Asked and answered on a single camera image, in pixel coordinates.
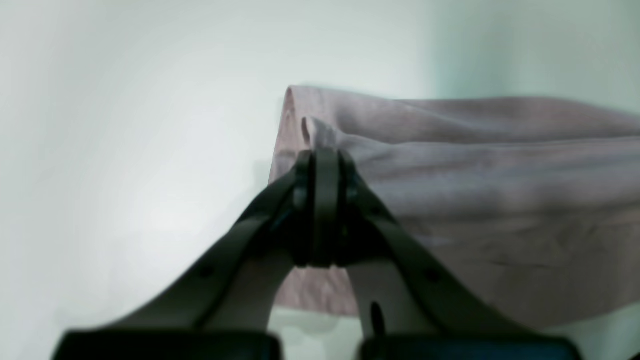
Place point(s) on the pink T-shirt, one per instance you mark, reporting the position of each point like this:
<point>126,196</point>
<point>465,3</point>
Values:
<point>531,202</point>

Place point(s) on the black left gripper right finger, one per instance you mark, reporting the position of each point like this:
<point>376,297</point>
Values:
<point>411,307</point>

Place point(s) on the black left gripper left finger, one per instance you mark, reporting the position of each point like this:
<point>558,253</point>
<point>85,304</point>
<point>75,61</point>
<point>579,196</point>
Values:
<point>220,307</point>

